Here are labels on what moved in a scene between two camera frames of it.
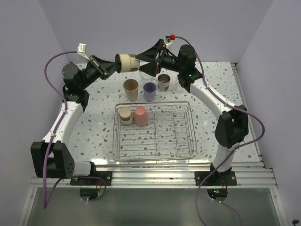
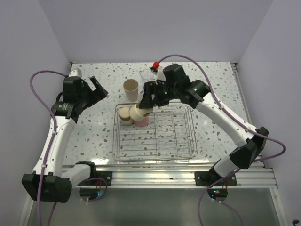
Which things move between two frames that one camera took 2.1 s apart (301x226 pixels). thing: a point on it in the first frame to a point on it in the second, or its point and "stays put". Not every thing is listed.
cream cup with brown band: x=126 y=116 stays put
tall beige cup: x=130 y=86 stays put
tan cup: x=128 y=62 to x=136 y=113
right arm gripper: x=151 y=55 to x=151 y=88
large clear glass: x=146 y=76 stays put
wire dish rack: x=170 y=134 stays put
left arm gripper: x=99 y=65 to x=97 y=95
